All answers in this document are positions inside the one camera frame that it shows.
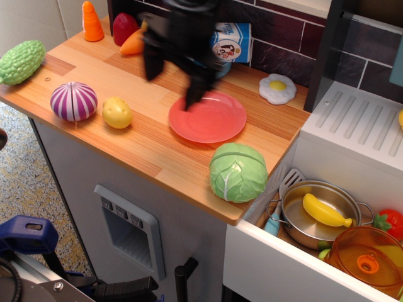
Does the toy fried egg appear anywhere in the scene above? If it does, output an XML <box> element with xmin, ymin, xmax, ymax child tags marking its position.
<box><xmin>259</xmin><ymin>74</ymin><xmax>297</xmax><ymax>105</ymax></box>

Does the orange transparent lid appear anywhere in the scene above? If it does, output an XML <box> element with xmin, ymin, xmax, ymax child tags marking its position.
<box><xmin>324</xmin><ymin>226</ymin><xmax>402</xmax><ymax>299</ymax></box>

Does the grey slotted spatula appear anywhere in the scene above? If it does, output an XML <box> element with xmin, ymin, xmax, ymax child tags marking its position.
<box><xmin>263</xmin><ymin>168</ymin><xmax>307</xmax><ymax>237</ymax></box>

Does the green toy bitter gourd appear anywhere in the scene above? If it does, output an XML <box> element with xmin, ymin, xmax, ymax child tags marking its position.
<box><xmin>1</xmin><ymin>40</ymin><xmax>46</xmax><ymax>86</ymax></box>

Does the yellow toy banana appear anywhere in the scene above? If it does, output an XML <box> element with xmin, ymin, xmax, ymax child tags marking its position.
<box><xmin>302</xmin><ymin>193</ymin><xmax>353</xmax><ymax>228</ymax></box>

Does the upright orange toy carrot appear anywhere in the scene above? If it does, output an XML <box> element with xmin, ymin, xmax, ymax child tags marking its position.
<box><xmin>82</xmin><ymin>1</ymin><xmax>105</xmax><ymax>42</ymax></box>

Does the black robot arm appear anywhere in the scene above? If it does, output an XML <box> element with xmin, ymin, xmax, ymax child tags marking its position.
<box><xmin>141</xmin><ymin>1</ymin><xmax>222</xmax><ymax>111</ymax></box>

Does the grey ice dispenser panel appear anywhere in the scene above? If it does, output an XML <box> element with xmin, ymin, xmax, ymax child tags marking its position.
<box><xmin>94</xmin><ymin>184</ymin><xmax>166</xmax><ymax>281</ymax></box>

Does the white toy cabinet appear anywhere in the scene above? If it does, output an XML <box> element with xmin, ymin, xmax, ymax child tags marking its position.
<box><xmin>31</xmin><ymin>121</ymin><xmax>226</xmax><ymax>301</ymax></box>

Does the white toy sink unit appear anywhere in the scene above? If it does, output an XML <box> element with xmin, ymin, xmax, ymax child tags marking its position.
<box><xmin>222</xmin><ymin>80</ymin><xmax>403</xmax><ymax>302</ymax></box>

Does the blue clamp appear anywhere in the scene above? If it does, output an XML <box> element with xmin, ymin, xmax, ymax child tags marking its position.
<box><xmin>1</xmin><ymin>215</ymin><xmax>59</xmax><ymax>255</ymax></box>

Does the red toy strawberry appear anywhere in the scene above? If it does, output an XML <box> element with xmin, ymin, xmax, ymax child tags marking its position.
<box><xmin>372</xmin><ymin>209</ymin><xmax>402</xmax><ymax>242</ymax></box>

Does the steel pot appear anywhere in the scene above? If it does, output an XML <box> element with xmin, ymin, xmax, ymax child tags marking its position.
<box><xmin>264</xmin><ymin>181</ymin><xmax>375</xmax><ymax>250</ymax></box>

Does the lying orange toy carrot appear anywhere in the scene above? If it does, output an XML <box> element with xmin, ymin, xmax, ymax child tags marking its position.
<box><xmin>120</xmin><ymin>29</ymin><xmax>145</xmax><ymax>55</ymax></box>

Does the blue white milk carton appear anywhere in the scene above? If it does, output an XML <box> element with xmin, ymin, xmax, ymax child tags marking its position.
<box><xmin>210</xmin><ymin>22</ymin><xmax>252</xmax><ymax>63</ymax></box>

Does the yellow toy potato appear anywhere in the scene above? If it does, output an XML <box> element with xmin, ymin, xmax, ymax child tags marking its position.
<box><xmin>102</xmin><ymin>97</ymin><xmax>133</xmax><ymax>129</ymax></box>

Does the green toy cabbage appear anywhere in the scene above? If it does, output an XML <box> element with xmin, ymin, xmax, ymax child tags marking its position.
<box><xmin>209</xmin><ymin>143</ymin><xmax>268</xmax><ymax>203</ymax></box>

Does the dark red toy pepper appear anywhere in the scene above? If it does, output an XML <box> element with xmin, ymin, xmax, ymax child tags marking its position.
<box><xmin>113</xmin><ymin>13</ymin><xmax>139</xmax><ymax>47</ymax></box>

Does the light blue bowl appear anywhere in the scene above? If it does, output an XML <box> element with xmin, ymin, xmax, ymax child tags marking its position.
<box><xmin>215</xmin><ymin>62</ymin><xmax>232</xmax><ymax>79</ymax></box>

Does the metal mounting bracket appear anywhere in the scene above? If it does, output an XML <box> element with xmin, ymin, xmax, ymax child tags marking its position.
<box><xmin>1</xmin><ymin>254</ymin><xmax>92</xmax><ymax>302</ymax></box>

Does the purple striped toy onion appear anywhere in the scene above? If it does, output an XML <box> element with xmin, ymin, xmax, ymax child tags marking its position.
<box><xmin>50</xmin><ymin>82</ymin><xmax>98</xmax><ymax>121</ymax></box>

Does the black clamp handle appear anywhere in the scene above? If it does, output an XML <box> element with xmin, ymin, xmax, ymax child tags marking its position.
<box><xmin>90</xmin><ymin>277</ymin><xmax>158</xmax><ymax>301</ymax></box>

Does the pink plastic plate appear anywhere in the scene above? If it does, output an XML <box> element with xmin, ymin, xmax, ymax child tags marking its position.
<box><xmin>168</xmin><ymin>92</ymin><xmax>247</xmax><ymax>143</ymax></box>

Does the black cabinet door handle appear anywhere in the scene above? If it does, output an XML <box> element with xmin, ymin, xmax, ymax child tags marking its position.
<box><xmin>174</xmin><ymin>257</ymin><xmax>198</xmax><ymax>302</ymax></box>

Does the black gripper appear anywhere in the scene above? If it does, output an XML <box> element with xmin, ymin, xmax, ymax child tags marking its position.
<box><xmin>140</xmin><ymin>13</ymin><xmax>222</xmax><ymax>111</ymax></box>

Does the yellow toy at right edge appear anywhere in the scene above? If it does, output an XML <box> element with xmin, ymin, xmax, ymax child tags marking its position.
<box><xmin>399</xmin><ymin>110</ymin><xmax>403</xmax><ymax>129</ymax></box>

